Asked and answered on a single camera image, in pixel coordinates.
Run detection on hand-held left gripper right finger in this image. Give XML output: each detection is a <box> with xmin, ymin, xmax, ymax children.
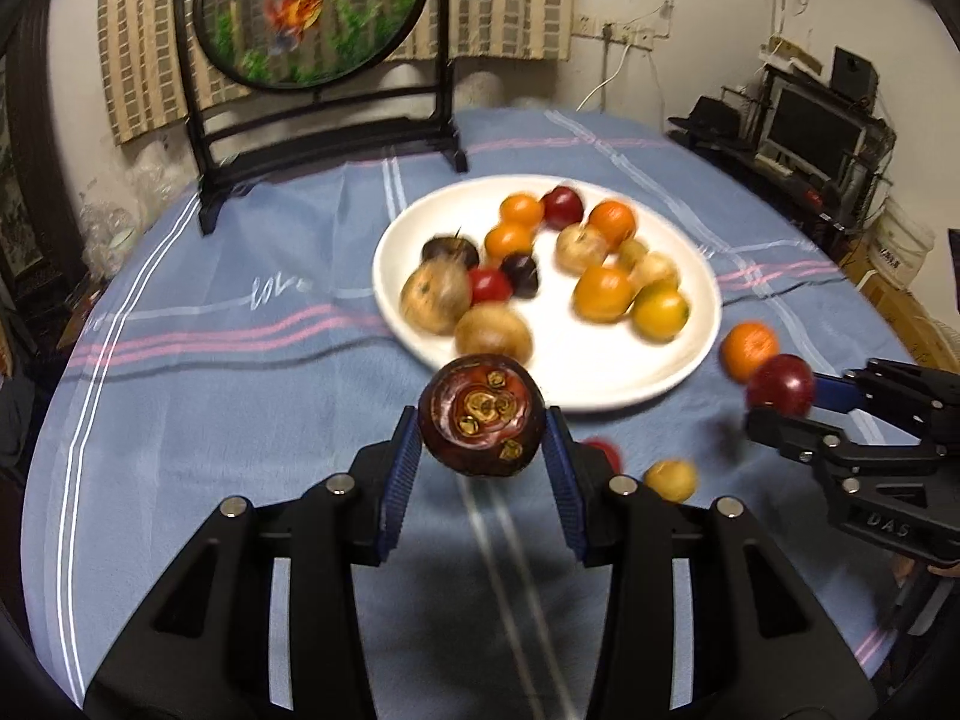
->
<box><xmin>542</xmin><ymin>405</ymin><xmax>880</xmax><ymax>720</ymax></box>

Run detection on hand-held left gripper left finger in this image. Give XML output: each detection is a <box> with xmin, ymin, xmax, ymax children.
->
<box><xmin>82</xmin><ymin>405</ymin><xmax>425</xmax><ymax>720</ymax></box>

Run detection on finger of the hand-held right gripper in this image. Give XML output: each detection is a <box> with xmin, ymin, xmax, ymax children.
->
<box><xmin>814</xmin><ymin>358</ymin><xmax>960</xmax><ymax>436</ymax></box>
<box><xmin>748</xmin><ymin>409</ymin><xmax>863</xmax><ymax>533</ymax></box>

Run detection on small red plum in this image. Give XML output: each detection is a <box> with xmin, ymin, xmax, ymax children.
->
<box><xmin>745</xmin><ymin>353</ymin><xmax>816</xmax><ymax>416</ymax></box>

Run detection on large dark mangosteen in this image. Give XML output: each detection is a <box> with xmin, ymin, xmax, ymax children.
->
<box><xmin>418</xmin><ymin>354</ymin><xmax>546</xmax><ymax>478</ymax></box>

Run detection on white oval plate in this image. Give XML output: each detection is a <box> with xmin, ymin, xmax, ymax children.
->
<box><xmin>373</xmin><ymin>175</ymin><xmax>724</xmax><ymax>413</ymax></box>

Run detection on smooth tan passionfruit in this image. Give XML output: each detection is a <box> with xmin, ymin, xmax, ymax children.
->
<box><xmin>454</xmin><ymin>302</ymin><xmax>535</xmax><ymax>365</ymax></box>

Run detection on yellow-green citrus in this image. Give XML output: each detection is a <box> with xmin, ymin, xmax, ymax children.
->
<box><xmin>631</xmin><ymin>282</ymin><xmax>691</xmax><ymax>342</ymax></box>

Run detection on large tan pomegranate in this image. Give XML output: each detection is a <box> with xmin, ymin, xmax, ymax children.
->
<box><xmin>400</xmin><ymin>255</ymin><xmax>475</xmax><ymax>336</ymax></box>

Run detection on yellow-orange citrus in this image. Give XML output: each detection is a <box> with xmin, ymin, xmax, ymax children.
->
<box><xmin>484</xmin><ymin>221</ymin><xmax>536</xmax><ymax>262</ymax></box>
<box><xmin>572</xmin><ymin>265</ymin><xmax>637</xmax><ymax>324</ymax></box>

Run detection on red tomato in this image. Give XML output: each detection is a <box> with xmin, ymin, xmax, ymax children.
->
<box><xmin>581</xmin><ymin>437</ymin><xmax>623</xmax><ymax>475</ymax></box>
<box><xmin>469</xmin><ymin>267</ymin><xmax>514</xmax><ymax>305</ymax></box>

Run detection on small dark mangosteen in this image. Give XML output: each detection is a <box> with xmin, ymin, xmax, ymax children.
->
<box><xmin>499</xmin><ymin>253</ymin><xmax>541</xmax><ymax>299</ymax></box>

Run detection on pale speckled plum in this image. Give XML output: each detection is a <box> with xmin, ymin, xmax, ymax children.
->
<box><xmin>630</xmin><ymin>251</ymin><xmax>682</xmax><ymax>292</ymax></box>

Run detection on small tan pomegranate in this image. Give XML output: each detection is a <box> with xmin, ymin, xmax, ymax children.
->
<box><xmin>555</xmin><ymin>223</ymin><xmax>610</xmax><ymax>275</ymax></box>

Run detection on medium dark mangosteen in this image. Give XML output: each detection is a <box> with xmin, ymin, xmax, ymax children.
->
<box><xmin>421</xmin><ymin>235</ymin><xmax>480</xmax><ymax>271</ymax></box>

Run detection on large dark red apple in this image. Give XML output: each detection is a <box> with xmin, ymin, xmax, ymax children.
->
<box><xmin>541</xmin><ymin>186</ymin><xmax>586</xmax><ymax>231</ymax></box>

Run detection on small orange mandarin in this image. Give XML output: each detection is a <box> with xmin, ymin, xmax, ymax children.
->
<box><xmin>499</xmin><ymin>193</ymin><xmax>545</xmax><ymax>230</ymax></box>

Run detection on cardboard boxes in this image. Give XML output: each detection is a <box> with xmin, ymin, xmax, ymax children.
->
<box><xmin>855</xmin><ymin>270</ymin><xmax>960</xmax><ymax>372</ymax></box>

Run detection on white bucket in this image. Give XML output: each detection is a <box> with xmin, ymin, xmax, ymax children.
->
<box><xmin>870</xmin><ymin>195</ymin><xmax>937</xmax><ymax>271</ymax></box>

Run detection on blue striped tablecloth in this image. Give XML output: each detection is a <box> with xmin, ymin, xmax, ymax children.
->
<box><xmin>21</xmin><ymin>106</ymin><xmax>935</xmax><ymax>698</ymax></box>

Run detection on computer monitor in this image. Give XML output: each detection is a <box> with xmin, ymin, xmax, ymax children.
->
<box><xmin>757</xmin><ymin>82</ymin><xmax>871</xmax><ymax>173</ymax></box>

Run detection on black hat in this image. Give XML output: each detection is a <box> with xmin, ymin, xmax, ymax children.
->
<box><xmin>667</xmin><ymin>96</ymin><xmax>751</xmax><ymax>151</ymax></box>

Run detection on black speaker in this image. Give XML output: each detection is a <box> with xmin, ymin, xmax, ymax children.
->
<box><xmin>831</xmin><ymin>47</ymin><xmax>880</xmax><ymax>113</ymax></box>

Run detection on cardboard piece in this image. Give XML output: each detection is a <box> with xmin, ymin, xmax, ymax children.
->
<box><xmin>759</xmin><ymin>36</ymin><xmax>822</xmax><ymax>72</ymax></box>

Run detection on clear plastic bags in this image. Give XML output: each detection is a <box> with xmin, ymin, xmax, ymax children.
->
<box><xmin>79</xmin><ymin>142</ymin><xmax>200</xmax><ymax>278</ymax></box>

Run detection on dark framed painting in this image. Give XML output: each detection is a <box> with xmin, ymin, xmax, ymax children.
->
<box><xmin>0</xmin><ymin>52</ymin><xmax>87</xmax><ymax>301</ymax></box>

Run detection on round goldfish screen, black stand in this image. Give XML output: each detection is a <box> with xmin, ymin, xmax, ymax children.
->
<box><xmin>172</xmin><ymin>0</ymin><xmax>470</xmax><ymax>235</ymax></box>

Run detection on beige checked curtain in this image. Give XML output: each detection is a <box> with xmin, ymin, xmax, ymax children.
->
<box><xmin>96</xmin><ymin>0</ymin><xmax>578</xmax><ymax>145</ymax></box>

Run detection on white wall socket strip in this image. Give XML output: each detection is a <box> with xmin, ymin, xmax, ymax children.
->
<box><xmin>574</xmin><ymin>13</ymin><xmax>655</xmax><ymax>46</ymax></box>

